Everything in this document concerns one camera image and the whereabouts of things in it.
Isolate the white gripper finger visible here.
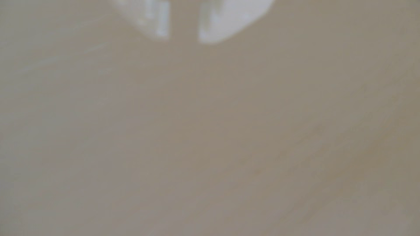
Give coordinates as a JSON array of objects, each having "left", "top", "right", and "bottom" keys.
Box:
[
  {"left": 198, "top": 0, "right": 275, "bottom": 45},
  {"left": 110, "top": 0, "right": 171, "bottom": 40}
]

